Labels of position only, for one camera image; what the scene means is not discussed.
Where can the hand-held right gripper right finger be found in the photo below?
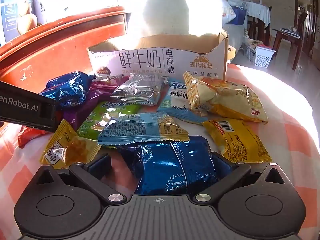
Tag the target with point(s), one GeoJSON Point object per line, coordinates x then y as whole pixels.
{"type": "Point", "coordinates": [225, 167]}

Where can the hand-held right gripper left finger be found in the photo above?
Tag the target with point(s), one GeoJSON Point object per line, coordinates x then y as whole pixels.
{"type": "Point", "coordinates": [100, 165]}

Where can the red snack packet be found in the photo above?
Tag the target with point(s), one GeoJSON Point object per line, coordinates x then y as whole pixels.
{"type": "Point", "coordinates": [30, 136]}

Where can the green snack packet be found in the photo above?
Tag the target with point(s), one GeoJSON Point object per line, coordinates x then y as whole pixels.
{"type": "Point", "coordinates": [105, 115]}

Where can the light blue snack packet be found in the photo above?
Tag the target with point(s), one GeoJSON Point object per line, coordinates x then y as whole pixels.
{"type": "Point", "coordinates": [140, 128]}

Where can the blue foil snack packet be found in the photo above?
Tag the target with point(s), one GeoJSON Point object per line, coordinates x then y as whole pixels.
{"type": "Point", "coordinates": [170, 165]}
{"type": "Point", "coordinates": [67, 87]}

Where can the silver foil snack packet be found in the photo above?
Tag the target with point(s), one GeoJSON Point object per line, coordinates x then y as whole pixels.
{"type": "Point", "coordinates": [140, 90]}

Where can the cardboard box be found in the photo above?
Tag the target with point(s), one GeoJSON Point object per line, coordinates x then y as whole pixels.
{"type": "Point", "coordinates": [150, 60]}

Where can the yellow barcode snack packet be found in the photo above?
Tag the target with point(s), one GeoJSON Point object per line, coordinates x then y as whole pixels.
{"type": "Point", "coordinates": [240, 140]}

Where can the small yellow snack packet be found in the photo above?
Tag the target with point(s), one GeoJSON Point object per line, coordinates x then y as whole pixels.
{"type": "Point", "coordinates": [67, 147]}

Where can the red wooden cabinet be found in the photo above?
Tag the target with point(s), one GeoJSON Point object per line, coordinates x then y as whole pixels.
{"type": "Point", "coordinates": [62, 50]}

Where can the orange checked cloth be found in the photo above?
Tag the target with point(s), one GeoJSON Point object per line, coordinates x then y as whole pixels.
{"type": "Point", "coordinates": [287, 140]}

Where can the large yellow chip packet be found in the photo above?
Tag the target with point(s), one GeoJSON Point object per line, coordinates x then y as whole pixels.
{"type": "Point", "coordinates": [225, 97]}

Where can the purple snack packet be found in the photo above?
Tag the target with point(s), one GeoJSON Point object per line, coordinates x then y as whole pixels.
{"type": "Point", "coordinates": [97, 92]}

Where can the white and blue snack packet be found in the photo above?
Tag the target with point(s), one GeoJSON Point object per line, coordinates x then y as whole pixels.
{"type": "Point", "coordinates": [176, 102]}

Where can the yellow pear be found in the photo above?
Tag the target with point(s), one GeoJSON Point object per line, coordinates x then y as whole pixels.
{"type": "Point", "coordinates": [27, 23]}

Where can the blue carton box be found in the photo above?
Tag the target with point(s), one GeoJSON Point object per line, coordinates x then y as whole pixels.
{"type": "Point", "coordinates": [12, 7]}

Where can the white plastic basket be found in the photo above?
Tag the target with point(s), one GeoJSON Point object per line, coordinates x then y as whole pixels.
{"type": "Point", "coordinates": [260, 56]}

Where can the wooden chair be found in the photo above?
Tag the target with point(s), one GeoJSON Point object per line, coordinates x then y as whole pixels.
{"type": "Point", "coordinates": [290, 37]}

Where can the orange and white bag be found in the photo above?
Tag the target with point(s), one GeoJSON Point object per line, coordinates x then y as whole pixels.
{"type": "Point", "coordinates": [228, 15]}

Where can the blue bag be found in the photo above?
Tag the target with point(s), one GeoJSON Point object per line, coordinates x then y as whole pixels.
{"type": "Point", "coordinates": [238, 15]}

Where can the table with white cloth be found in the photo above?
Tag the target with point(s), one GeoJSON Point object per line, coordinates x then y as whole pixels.
{"type": "Point", "coordinates": [257, 12]}

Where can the wooden door frame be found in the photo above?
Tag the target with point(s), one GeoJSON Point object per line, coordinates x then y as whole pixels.
{"type": "Point", "coordinates": [306, 17]}

